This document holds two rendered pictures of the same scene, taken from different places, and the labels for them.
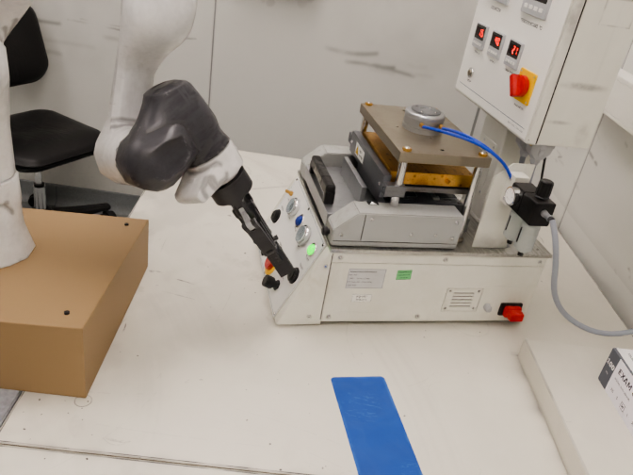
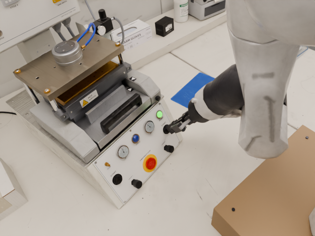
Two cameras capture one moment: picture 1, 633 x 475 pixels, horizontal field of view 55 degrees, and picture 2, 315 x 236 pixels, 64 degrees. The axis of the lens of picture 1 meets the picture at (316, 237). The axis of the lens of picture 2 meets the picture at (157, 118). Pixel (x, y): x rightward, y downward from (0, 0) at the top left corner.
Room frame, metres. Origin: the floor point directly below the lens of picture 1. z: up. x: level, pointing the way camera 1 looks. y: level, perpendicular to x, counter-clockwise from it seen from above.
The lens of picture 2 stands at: (1.27, 0.51, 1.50)
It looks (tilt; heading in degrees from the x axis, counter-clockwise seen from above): 47 degrees down; 242
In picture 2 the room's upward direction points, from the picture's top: 8 degrees counter-clockwise
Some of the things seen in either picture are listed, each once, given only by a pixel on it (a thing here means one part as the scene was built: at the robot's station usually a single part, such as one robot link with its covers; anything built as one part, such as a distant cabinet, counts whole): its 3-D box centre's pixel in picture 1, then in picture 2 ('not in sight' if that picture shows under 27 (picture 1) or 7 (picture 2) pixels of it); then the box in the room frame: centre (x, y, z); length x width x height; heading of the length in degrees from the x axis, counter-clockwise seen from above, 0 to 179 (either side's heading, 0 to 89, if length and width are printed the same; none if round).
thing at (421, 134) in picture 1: (436, 145); (71, 58); (1.16, -0.20, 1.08); 0.31 x 0.24 x 0.13; 16
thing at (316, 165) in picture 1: (321, 178); (122, 112); (1.12, 0.01, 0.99); 0.15 x 0.02 x 0.04; 16
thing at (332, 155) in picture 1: (357, 165); (63, 130); (1.28, -0.06, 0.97); 0.25 x 0.05 x 0.07; 106
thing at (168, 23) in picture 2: not in sight; (164, 26); (0.57, -0.58, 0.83); 0.09 x 0.06 x 0.07; 14
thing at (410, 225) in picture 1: (391, 224); (130, 80); (1.01, -0.13, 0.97); 0.26 x 0.05 x 0.07; 106
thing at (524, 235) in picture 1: (523, 212); (102, 32); (0.99, -0.35, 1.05); 0.15 x 0.05 x 0.15; 16
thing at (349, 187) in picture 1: (384, 189); (93, 99); (1.15, -0.12, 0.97); 0.30 x 0.22 x 0.08; 106
